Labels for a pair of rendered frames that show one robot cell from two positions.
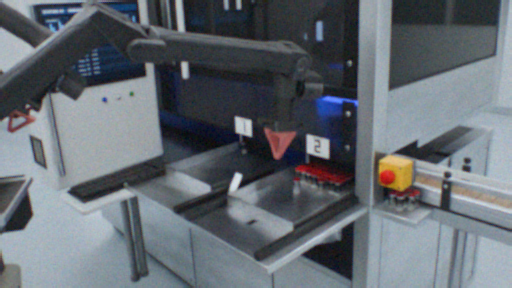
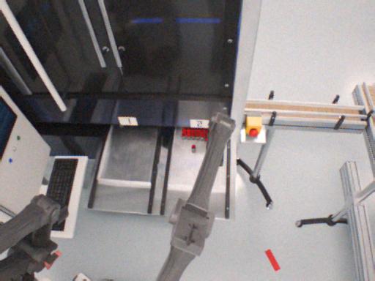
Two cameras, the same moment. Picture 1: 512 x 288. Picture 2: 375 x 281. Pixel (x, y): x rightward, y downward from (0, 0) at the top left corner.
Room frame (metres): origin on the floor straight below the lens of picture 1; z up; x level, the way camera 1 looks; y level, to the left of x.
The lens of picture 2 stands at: (0.64, 0.35, 2.13)
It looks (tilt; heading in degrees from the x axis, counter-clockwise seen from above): 58 degrees down; 322
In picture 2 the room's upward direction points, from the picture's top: 5 degrees counter-clockwise
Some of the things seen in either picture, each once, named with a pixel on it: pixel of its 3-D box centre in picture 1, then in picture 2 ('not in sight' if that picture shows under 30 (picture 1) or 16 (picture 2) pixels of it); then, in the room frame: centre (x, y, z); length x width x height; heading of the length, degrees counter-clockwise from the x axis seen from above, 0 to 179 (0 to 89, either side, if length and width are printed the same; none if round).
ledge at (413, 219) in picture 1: (406, 209); (252, 132); (1.08, -0.41, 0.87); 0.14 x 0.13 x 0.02; 133
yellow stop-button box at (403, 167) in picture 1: (396, 171); (253, 124); (1.06, -0.37, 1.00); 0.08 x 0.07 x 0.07; 133
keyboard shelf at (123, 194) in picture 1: (121, 182); (56, 194); (1.54, 0.55, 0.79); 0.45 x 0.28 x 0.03; 136
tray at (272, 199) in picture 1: (298, 192); (198, 154); (1.16, -0.11, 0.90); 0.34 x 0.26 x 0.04; 133
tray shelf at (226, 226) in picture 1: (244, 192); (162, 167); (1.24, 0.06, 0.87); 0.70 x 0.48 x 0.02; 43
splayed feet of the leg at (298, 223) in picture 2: not in sight; (329, 222); (0.42, -0.72, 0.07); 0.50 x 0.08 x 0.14; 43
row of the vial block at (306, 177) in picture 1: (317, 181); (200, 137); (1.22, -0.17, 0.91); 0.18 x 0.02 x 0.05; 43
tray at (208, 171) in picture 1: (226, 165); (130, 150); (1.41, 0.12, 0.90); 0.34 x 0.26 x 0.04; 133
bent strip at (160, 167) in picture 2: (222, 189); (159, 180); (1.18, 0.12, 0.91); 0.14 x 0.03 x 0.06; 132
